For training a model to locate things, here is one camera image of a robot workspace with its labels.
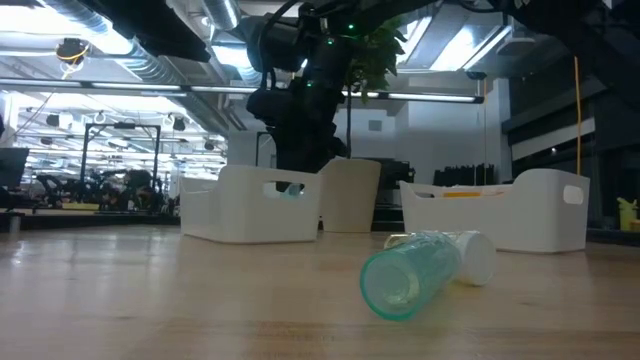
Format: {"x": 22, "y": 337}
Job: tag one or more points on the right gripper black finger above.
{"x": 300, "y": 150}

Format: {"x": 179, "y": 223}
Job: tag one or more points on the teal pill bottle white cap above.
{"x": 415, "y": 272}

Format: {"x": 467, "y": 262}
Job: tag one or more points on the yellow pill bottle white cap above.
{"x": 477, "y": 257}

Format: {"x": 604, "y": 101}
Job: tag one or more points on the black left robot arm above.
{"x": 150, "y": 25}

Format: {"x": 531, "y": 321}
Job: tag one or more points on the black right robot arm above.
{"x": 325, "y": 60}

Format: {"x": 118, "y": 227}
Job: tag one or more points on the white plastic bin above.
{"x": 235, "y": 215}
{"x": 525, "y": 220}

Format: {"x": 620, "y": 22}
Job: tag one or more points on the beige plant pot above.
{"x": 352, "y": 195}

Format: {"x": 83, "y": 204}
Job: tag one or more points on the dark cabinet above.
{"x": 397, "y": 175}

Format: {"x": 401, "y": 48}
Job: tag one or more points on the green leafy potted tree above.
{"x": 380, "y": 55}

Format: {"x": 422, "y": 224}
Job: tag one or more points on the long ceiling light bar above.
{"x": 430, "y": 97}

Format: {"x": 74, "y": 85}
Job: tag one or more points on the row of black chairs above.
{"x": 465, "y": 177}

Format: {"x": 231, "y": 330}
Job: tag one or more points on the dark background bench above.
{"x": 50, "y": 220}

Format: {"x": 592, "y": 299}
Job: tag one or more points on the dark computer monitor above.
{"x": 12, "y": 167}

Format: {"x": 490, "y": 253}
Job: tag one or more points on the yellow plastic object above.
{"x": 626, "y": 215}

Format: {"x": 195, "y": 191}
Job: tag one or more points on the small black metal frame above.
{"x": 258, "y": 150}

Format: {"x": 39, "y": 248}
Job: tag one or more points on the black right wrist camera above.
{"x": 275, "y": 45}

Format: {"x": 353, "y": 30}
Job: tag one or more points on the grey wall vent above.
{"x": 375, "y": 125}

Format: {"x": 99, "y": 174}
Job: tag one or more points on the dark ceiling camera dome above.
{"x": 476, "y": 75}

